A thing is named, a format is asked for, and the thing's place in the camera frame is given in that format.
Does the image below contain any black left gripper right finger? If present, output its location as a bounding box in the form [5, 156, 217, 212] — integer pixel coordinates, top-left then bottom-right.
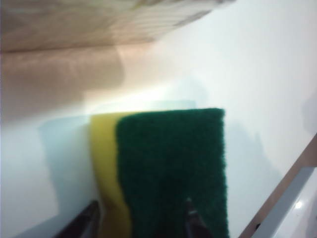
[182, 197, 213, 238]

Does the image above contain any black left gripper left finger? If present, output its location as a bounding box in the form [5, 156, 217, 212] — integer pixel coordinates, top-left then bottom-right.
[53, 200, 102, 238]

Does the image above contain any yellow sponge with green pad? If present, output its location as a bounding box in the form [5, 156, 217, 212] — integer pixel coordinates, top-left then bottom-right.
[89, 107, 231, 238]

